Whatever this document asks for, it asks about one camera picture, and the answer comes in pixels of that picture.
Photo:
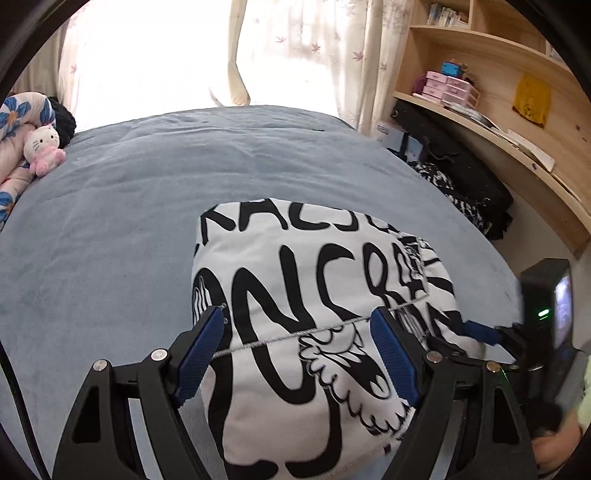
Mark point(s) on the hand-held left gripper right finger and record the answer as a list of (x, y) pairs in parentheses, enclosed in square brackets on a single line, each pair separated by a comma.
[(397, 355)]

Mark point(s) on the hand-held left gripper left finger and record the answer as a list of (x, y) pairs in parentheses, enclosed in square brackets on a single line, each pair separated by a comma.
[(201, 355)]

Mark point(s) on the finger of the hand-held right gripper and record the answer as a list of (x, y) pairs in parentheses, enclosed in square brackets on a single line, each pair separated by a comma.
[(448, 348), (482, 332)]

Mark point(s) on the black and white printed jacket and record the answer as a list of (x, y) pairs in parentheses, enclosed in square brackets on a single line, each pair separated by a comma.
[(277, 258)]

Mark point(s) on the person's right hand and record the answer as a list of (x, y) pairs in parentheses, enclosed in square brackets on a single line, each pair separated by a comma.
[(561, 445)]

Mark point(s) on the black and white patterned cloth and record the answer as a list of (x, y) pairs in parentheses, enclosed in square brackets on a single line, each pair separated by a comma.
[(452, 194)]

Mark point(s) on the black bag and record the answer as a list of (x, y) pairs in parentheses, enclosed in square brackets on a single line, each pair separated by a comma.
[(457, 161)]

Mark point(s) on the blue-grey bed blanket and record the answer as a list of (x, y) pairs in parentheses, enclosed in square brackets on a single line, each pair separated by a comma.
[(138, 207)]

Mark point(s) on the papers on shelf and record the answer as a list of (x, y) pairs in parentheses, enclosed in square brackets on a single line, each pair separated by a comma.
[(508, 134)]

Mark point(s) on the yellow cloth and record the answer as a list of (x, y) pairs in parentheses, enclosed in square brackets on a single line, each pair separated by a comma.
[(532, 101)]

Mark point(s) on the pink mini drawer organizer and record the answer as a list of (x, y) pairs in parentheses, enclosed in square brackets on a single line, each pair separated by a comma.
[(461, 92), (435, 85)]

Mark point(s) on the blue and white box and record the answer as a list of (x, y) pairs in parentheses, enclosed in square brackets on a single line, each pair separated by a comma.
[(384, 132)]

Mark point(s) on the blue toy box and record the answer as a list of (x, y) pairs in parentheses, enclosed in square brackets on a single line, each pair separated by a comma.
[(452, 69)]

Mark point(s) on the wooden shelf unit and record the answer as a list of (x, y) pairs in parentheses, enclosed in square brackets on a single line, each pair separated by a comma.
[(503, 50)]

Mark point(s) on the white and pink cat plush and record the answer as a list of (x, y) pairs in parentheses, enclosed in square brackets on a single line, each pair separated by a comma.
[(41, 147)]

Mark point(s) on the black fuzzy cloth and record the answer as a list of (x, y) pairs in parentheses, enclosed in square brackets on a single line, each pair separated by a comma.
[(64, 120)]

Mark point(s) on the floral folded quilt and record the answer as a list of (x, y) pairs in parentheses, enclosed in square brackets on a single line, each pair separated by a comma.
[(11, 138)]

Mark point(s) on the row of books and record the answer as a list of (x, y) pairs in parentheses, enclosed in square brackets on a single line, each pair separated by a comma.
[(445, 14)]

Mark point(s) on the sheer leaf-print curtain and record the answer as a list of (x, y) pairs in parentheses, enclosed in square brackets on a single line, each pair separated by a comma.
[(138, 55), (346, 55)]

